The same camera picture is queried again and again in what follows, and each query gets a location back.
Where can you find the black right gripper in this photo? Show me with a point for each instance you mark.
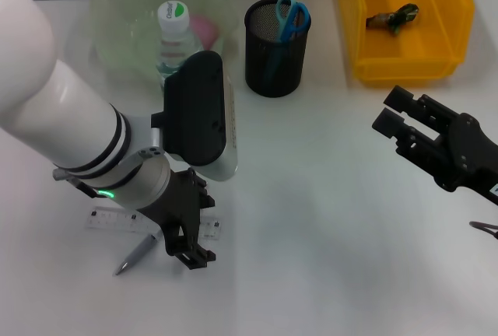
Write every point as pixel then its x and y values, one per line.
pixel 474 157

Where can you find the yellow plastic bin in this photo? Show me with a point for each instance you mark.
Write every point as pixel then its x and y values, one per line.
pixel 404 60

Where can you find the transparent plastic ruler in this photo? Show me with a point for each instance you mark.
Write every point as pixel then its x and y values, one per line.
pixel 113 219

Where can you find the clear water bottle green label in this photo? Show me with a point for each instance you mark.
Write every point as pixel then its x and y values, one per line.
pixel 173 15

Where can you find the black mesh pen holder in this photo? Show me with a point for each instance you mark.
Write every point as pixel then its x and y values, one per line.
pixel 290 67

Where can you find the green translucent fruit bowl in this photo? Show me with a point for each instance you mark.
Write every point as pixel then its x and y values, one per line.
pixel 120 21

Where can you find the silver pen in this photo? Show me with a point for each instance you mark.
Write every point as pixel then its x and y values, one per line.
pixel 136 254

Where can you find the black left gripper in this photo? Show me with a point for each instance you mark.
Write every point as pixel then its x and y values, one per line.
pixel 175 204

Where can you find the blue scissors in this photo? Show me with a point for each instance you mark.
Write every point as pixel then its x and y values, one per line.
pixel 290 25

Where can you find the green plastic wrapper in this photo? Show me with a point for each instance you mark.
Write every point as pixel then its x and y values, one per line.
pixel 393 19

